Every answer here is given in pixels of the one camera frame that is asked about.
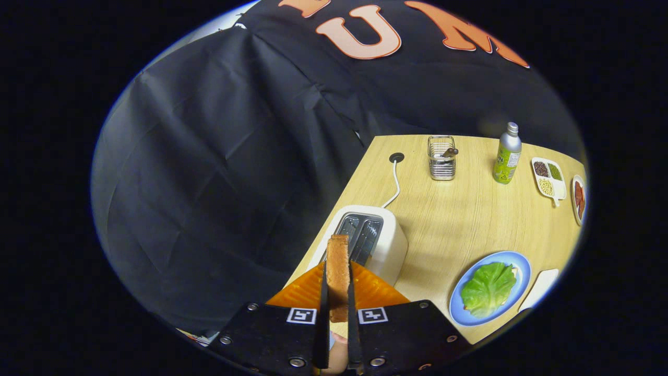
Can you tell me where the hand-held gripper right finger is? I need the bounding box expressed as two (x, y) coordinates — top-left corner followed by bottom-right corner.
(347, 261), (473, 374)

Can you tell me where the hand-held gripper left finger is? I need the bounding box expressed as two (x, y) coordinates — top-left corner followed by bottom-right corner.
(211, 261), (330, 376)

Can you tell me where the toasted bread slice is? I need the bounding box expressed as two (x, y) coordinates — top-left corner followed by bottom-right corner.
(326, 234), (351, 323)

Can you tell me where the green lettuce leaf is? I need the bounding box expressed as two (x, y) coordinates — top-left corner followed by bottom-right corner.
(460, 262), (518, 320)

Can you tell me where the white toaster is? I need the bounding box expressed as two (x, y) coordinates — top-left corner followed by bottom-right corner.
(308, 205), (409, 287)

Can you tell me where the blue round plate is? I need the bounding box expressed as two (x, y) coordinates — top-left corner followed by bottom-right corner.
(449, 251), (532, 327)

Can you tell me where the white square plate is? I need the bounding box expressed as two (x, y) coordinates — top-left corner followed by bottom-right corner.
(518, 268), (560, 313)

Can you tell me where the black backdrop cloth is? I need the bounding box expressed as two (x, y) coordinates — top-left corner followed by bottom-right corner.
(90, 0), (588, 335)

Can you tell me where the green label metal bottle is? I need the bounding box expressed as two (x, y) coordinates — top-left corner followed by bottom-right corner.
(493, 122), (522, 185)

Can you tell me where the white oval plate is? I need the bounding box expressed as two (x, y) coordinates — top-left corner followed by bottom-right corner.
(571, 174), (588, 227)

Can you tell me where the white divided dish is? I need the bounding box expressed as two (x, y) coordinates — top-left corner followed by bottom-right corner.
(531, 157), (567, 207)

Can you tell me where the white toaster cable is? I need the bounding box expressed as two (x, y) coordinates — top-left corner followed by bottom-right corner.
(381, 158), (401, 209)

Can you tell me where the metal wire basket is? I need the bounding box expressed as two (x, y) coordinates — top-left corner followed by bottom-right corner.
(427, 135), (457, 181)

